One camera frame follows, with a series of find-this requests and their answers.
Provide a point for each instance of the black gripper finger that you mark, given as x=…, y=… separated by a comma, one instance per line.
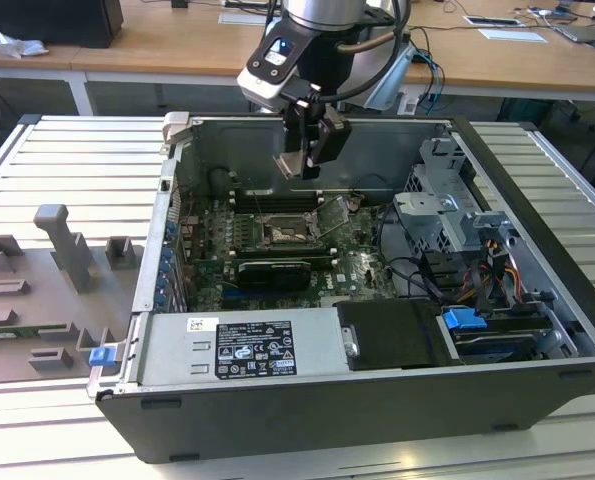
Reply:
x=337, y=142
x=296, y=127

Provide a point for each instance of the silver CPU plate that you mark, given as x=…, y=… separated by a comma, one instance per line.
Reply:
x=289, y=165

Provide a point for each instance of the black RAM slot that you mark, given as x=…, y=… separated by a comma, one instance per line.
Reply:
x=287, y=258
x=287, y=251
x=277, y=196
x=277, y=204

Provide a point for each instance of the black CPU socket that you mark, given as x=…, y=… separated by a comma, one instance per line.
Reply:
x=302, y=227

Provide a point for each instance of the blue expansion slot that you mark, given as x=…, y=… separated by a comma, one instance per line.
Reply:
x=234, y=296

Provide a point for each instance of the round coin battery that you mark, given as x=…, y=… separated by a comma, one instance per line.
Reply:
x=355, y=202

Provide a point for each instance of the silver metal disk bay cage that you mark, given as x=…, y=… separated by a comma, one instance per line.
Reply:
x=427, y=210

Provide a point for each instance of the grey case latch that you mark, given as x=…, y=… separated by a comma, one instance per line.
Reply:
x=177, y=127

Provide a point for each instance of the silver cage screw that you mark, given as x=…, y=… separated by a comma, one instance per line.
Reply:
x=447, y=202

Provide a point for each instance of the green motherboard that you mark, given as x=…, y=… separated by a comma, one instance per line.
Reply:
x=357, y=270

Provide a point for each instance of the wooden desk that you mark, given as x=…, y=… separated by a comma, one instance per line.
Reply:
x=177, y=45

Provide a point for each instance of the black graphics card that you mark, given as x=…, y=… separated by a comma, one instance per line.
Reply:
x=272, y=277

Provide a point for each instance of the white paper sheet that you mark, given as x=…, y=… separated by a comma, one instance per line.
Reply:
x=512, y=35

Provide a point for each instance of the black plastic shroud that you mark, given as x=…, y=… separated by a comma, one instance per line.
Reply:
x=392, y=335

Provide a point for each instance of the hard disk in blue carrier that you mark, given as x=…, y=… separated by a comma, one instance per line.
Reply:
x=462, y=320

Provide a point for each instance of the grey power supply unit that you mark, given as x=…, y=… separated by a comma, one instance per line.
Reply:
x=177, y=350

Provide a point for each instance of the grey laptop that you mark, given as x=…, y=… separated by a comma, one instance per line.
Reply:
x=584, y=32

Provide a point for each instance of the black monitor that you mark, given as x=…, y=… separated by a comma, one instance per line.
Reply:
x=52, y=20

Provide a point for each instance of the black open PC case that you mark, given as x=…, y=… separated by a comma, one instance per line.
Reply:
x=327, y=425

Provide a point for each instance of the crumpled white paper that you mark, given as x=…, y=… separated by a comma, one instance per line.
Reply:
x=19, y=44

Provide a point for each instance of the blue plastic clip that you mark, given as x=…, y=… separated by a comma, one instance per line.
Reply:
x=101, y=357

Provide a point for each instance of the grey parts rack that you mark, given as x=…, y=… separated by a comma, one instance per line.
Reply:
x=42, y=310

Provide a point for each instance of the green RAM stick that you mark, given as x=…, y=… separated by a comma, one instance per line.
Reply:
x=27, y=330

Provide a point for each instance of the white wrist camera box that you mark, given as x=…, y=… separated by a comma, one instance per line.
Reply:
x=262, y=85

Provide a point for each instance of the blue tabbed slot bracket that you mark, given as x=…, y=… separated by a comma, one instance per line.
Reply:
x=166, y=272

